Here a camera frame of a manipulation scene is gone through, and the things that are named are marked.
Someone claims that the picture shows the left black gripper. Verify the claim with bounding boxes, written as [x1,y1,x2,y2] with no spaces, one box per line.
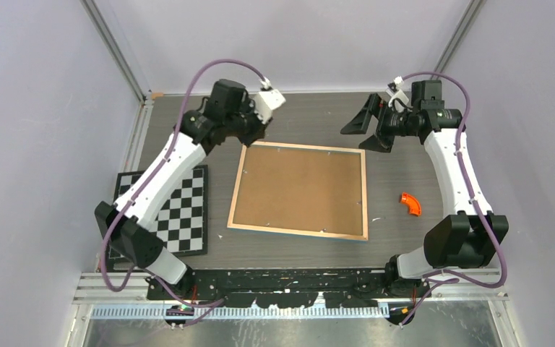
[225,98,272,148]

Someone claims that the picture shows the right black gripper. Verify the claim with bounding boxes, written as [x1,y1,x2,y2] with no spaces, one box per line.
[341,93,418,153]

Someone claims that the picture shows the blue picture frame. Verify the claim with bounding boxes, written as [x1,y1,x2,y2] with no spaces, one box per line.
[227,142,369,241]

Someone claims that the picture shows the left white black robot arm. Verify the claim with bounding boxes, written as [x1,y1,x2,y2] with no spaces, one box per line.
[94,79,285,300]

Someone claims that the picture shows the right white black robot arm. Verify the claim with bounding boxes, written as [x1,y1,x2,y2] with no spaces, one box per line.
[340,77,509,297]

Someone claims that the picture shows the orange curved plastic piece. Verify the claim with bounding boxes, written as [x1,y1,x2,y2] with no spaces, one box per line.
[400,192,422,217]

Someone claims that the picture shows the black white checkerboard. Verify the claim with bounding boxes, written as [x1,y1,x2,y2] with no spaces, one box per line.
[101,165,210,262]

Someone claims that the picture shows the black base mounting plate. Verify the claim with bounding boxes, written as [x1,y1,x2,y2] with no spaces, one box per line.
[146,267,429,309]

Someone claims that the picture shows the white perforated strip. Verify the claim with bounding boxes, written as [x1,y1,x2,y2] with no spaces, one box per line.
[90,303,390,320]

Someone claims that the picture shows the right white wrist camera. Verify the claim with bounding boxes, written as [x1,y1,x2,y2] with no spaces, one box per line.
[386,76,410,113]

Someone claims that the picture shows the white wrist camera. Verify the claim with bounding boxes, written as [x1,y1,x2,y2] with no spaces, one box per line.
[252,77,285,125]
[386,76,410,113]

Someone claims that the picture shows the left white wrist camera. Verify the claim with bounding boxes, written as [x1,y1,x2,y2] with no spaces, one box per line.
[252,77,285,125]

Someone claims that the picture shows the left corner aluminium post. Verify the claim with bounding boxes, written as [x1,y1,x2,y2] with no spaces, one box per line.
[79,0,147,103]

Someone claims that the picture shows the corner aluminium post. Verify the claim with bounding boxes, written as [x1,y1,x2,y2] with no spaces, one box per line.
[79,0,147,103]
[434,0,486,73]

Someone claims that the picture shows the right corner aluminium post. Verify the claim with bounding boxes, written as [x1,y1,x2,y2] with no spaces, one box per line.
[434,0,486,73]

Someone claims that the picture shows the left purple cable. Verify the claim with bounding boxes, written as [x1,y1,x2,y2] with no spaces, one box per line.
[98,58,272,328]

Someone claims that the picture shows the aluminium front rail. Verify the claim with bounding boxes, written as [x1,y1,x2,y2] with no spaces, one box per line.
[72,270,509,306]

